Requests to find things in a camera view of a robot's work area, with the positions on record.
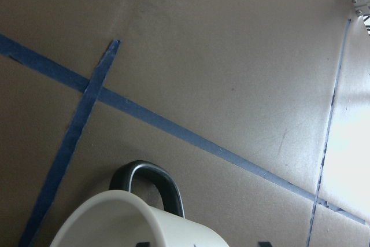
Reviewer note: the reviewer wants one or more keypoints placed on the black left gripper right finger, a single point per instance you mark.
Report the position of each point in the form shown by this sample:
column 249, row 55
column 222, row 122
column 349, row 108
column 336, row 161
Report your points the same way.
column 264, row 244

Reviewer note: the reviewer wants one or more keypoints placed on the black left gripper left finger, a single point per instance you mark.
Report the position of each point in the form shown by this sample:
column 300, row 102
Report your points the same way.
column 142, row 244

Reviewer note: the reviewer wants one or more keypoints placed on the white mug with black handle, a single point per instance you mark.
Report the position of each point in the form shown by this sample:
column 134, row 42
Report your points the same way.
column 118, row 217

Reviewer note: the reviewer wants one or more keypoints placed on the brown paper table cover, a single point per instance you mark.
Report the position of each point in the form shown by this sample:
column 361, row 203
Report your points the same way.
column 259, row 109

